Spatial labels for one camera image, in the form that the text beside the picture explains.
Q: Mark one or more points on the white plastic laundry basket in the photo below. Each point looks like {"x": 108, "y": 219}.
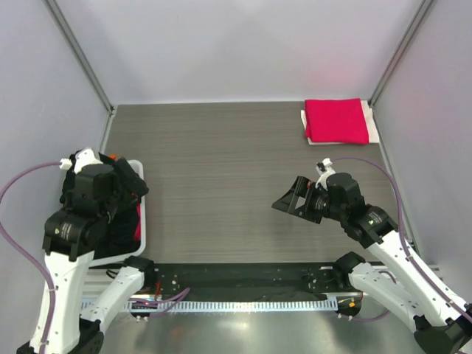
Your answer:
{"x": 120, "y": 258}

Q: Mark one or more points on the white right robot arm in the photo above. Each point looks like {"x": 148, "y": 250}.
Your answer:
{"x": 439, "y": 319}

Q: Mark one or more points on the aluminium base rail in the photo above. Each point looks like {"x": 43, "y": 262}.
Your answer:
{"x": 96, "y": 281}

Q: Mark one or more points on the aluminium frame post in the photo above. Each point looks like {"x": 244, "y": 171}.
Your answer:
{"x": 402, "y": 48}
{"x": 78, "y": 52}

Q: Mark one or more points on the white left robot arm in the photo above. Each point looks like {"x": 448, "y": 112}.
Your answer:
{"x": 101, "y": 188}

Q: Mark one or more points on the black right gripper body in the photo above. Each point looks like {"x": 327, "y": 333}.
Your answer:
{"x": 318, "y": 203}

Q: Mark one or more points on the black t-shirt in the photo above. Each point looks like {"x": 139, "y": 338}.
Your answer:
{"x": 119, "y": 238}

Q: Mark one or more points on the right aluminium frame post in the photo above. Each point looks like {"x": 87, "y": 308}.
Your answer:
{"x": 402, "y": 48}

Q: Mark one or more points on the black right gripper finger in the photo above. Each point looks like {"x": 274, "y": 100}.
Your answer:
{"x": 287, "y": 203}
{"x": 301, "y": 186}

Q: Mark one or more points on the pink t-shirt in basket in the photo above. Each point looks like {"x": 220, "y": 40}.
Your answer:
{"x": 137, "y": 234}

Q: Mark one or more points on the left aluminium frame post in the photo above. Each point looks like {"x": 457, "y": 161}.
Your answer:
{"x": 78, "y": 52}

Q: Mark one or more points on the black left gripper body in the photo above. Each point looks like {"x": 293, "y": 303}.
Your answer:
{"x": 133, "y": 186}

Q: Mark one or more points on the white slotted cable duct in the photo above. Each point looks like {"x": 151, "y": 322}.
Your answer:
{"x": 329, "y": 305}

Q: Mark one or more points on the folded pink t-shirt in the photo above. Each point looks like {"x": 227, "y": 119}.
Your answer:
{"x": 337, "y": 121}

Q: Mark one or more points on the folded white t-shirt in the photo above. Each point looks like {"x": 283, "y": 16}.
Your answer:
{"x": 370, "y": 123}

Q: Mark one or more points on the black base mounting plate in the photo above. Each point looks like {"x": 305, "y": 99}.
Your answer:
{"x": 226, "y": 281}

